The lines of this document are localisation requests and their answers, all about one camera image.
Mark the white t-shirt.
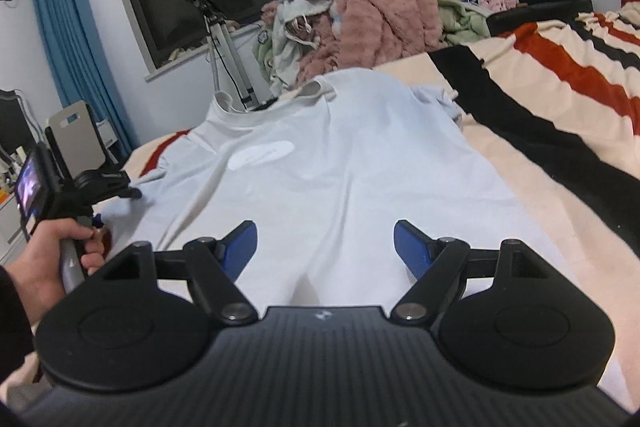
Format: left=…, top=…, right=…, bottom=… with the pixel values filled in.
left=96, top=67, right=640, bottom=413

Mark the pile of pale clothes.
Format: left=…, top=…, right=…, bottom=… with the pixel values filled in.
left=252, top=0, right=494, bottom=98

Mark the left hand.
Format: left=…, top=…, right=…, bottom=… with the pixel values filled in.
left=6, top=219, right=105, bottom=325

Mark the blue curtain left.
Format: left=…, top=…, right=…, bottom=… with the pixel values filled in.
left=34, top=0, right=136, bottom=156

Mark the striped cream red black blanket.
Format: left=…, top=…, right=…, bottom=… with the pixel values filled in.
left=0, top=8, right=640, bottom=408

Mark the silver tripod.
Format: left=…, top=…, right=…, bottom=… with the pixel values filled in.
left=186, top=0, right=259, bottom=110

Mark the small pink garment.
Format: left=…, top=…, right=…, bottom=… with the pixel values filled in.
left=477, top=0, right=520, bottom=13

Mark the black armchair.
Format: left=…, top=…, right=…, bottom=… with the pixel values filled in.
left=486, top=0, right=593, bottom=37

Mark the wavy frame mirror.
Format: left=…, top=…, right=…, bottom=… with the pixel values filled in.
left=0, top=90, right=37, bottom=155

